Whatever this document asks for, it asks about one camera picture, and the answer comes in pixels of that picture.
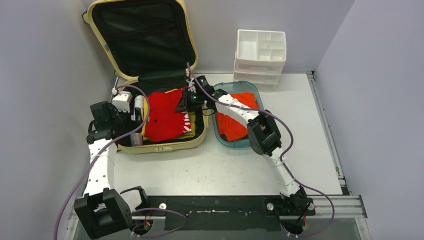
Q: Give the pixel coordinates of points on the yellow hard-shell suitcase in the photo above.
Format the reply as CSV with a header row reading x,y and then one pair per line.
x,y
150,45

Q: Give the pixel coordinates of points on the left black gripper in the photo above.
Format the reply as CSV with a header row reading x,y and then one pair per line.
x,y
132,124

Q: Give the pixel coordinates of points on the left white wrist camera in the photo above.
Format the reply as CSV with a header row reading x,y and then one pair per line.
x,y
121,100

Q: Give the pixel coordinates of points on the red white striped garment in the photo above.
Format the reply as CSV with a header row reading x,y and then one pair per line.
x,y
165,116

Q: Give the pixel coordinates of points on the orange t-shirt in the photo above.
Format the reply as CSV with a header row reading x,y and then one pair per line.
x,y
229,127

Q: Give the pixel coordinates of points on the white cylindrical bottle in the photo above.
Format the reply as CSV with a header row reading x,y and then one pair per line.
x,y
138,102

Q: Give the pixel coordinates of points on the teal transparent plastic tray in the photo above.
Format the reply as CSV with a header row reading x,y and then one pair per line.
x,y
235,87

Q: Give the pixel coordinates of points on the yellow garment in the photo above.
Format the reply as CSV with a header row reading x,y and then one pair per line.
x,y
188,132

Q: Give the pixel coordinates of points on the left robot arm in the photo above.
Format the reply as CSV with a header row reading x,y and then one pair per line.
x,y
102,210

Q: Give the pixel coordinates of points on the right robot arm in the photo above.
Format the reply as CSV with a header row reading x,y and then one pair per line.
x,y
262,133

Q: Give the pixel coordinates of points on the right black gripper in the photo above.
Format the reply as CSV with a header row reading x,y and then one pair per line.
x,y
184,103

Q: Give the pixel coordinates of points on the white plastic drawer organizer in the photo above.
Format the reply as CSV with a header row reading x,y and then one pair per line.
x,y
260,57

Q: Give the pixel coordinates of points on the clear plastic bottle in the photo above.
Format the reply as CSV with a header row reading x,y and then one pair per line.
x,y
136,139

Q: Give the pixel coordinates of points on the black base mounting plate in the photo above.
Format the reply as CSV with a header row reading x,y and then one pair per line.
x,y
229,212

